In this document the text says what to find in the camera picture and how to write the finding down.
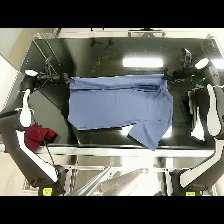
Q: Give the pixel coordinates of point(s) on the silver frame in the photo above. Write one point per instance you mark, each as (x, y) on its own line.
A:
(110, 156)

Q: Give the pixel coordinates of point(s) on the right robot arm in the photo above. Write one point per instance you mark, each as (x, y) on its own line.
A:
(213, 113)

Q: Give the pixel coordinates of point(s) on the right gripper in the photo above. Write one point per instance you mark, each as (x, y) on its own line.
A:
(173, 77)

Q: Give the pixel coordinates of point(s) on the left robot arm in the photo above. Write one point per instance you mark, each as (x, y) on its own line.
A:
(23, 113)

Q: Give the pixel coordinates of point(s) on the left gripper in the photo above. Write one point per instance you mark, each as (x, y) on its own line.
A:
(57, 78)

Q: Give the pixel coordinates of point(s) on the red garment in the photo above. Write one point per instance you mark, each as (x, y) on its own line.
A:
(36, 136)

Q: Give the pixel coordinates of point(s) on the blue shirt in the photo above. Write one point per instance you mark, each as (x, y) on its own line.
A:
(120, 106)

